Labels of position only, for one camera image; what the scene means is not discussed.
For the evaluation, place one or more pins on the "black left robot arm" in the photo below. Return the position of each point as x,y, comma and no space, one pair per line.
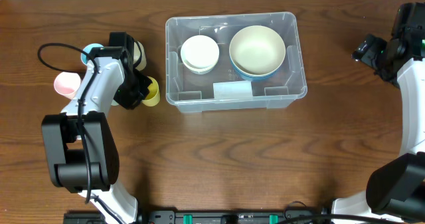
80,150

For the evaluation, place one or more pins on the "cream plastic cup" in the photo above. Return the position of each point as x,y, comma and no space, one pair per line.
141,56

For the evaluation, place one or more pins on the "beige bowl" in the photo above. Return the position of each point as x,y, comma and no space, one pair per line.
257,50

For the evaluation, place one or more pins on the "clear plastic storage bin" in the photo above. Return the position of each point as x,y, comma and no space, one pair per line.
223,88

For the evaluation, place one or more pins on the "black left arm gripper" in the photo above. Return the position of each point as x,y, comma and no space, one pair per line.
127,101

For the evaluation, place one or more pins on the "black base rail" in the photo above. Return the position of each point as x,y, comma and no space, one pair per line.
171,217

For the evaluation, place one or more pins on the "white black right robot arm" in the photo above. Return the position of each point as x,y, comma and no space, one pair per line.
395,192

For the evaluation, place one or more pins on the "dark blue bowl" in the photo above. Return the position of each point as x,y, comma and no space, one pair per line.
251,77

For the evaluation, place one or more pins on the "white small bowl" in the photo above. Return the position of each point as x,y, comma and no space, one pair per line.
200,52

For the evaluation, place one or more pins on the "yellow plastic cup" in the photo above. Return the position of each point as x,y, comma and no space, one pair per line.
153,98

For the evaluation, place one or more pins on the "pink plastic cup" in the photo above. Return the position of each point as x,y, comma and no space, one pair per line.
67,84

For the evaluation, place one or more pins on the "blue plastic cup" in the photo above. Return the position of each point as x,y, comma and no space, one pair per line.
87,50

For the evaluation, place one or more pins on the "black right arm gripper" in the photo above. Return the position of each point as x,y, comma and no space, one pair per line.
372,57

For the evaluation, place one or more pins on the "grey small bowl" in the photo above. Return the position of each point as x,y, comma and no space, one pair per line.
200,71

